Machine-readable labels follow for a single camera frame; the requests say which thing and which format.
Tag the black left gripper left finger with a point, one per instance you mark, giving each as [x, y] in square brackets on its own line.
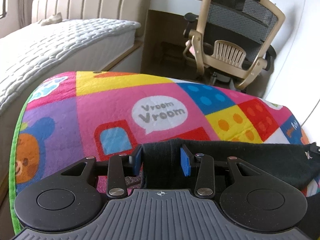
[119, 167]

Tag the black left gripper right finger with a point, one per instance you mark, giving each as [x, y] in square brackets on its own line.
[199, 170]

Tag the black knit garment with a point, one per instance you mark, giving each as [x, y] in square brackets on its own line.
[296, 165]

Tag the colourful cartoon play mat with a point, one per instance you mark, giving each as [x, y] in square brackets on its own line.
[79, 114]

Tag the white quilted mattress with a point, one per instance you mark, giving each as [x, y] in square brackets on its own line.
[35, 50]

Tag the beige mesh office chair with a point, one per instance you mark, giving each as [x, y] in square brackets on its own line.
[233, 38]

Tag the beige padded bed headboard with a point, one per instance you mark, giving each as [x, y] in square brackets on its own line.
[130, 10]

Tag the white desk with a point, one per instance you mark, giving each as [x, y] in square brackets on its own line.
[177, 7]

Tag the grey window curtain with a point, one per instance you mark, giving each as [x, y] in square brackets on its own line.
[24, 12]

